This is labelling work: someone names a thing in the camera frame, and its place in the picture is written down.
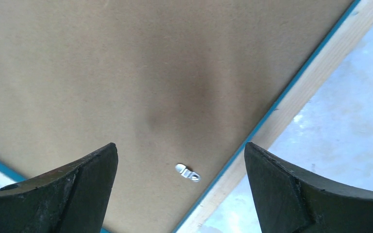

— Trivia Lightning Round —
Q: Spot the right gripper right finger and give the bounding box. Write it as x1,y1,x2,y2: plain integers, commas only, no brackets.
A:
244,142,373,233

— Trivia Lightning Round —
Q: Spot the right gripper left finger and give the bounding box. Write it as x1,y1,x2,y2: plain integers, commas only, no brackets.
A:
0,143,119,233

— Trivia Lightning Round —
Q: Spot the brown backing board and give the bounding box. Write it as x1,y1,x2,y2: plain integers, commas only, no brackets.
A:
0,0,356,233

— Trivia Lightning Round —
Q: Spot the wooden picture frame blue edge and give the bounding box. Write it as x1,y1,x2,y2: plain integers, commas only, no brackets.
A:
0,0,373,233

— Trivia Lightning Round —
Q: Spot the small metal turn clip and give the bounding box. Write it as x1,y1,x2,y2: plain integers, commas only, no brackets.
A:
175,164,201,182

